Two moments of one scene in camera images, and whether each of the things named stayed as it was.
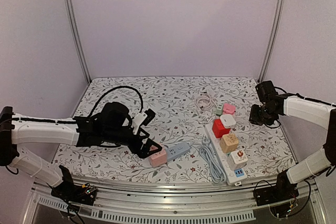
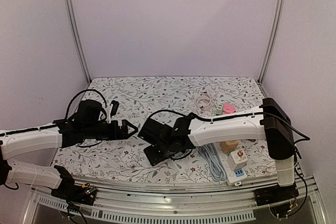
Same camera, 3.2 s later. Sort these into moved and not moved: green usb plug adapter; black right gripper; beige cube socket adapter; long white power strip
Moved: black right gripper
Not moved: long white power strip; beige cube socket adapter; green usb plug adapter
